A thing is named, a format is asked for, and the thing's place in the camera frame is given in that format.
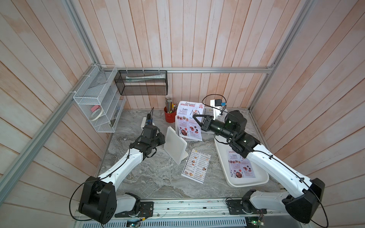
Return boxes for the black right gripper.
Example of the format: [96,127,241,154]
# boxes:
[194,115,236,144]

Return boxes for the special menu sheet top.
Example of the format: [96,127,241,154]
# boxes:
[176,101,204,141]

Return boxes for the special menu sheet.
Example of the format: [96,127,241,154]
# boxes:
[176,101,204,141]
[226,150,256,179]

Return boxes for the white menu holder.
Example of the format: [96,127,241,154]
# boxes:
[203,106,227,122]
[163,126,189,165]
[175,116,179,136]

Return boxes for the Dim Sum Inn menu front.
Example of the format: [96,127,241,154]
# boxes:
[181,149,211,184]

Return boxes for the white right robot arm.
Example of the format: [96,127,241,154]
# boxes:
[193,110,325,224]

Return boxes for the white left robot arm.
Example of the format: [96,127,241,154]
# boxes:
[78,125,165,225]

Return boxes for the special menu sheet in tray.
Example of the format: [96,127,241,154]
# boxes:
[226,150,256,179]

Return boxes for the blue stapler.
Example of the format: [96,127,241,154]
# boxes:
[145,114,153,125]

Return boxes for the red metal pen cup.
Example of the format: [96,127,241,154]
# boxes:
[164,107,176,123]

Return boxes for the pencils and pens bundle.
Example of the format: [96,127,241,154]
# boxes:
[165,98,177,114]

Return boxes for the black mesh basket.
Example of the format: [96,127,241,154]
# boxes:
[114,70,168,96]

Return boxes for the white tape roll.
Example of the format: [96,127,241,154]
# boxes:
[90,108,104,122]

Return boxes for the white plastic tray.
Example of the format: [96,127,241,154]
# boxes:
[214,136,269,188]

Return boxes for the white wire mesh shelf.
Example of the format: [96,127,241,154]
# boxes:
[73,65,125,133]

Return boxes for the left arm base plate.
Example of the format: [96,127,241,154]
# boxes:
[114,201,154,219]

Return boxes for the aluminium front rail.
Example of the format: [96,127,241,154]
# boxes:
[72,196,310,228]

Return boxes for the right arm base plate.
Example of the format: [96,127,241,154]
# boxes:
[225,198,267,215]

